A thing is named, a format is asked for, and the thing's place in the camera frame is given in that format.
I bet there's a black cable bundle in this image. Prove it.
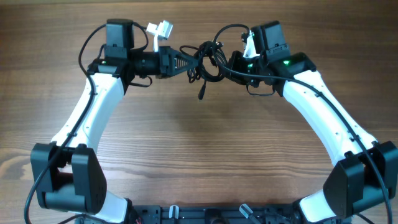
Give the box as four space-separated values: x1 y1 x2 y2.
178 40 231 101

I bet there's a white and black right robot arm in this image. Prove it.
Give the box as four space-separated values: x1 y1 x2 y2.
226 51 397 223

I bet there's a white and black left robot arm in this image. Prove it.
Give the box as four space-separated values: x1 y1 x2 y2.
24 45 198 223

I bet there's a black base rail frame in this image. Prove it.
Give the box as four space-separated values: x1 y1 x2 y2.
74 203 352 224

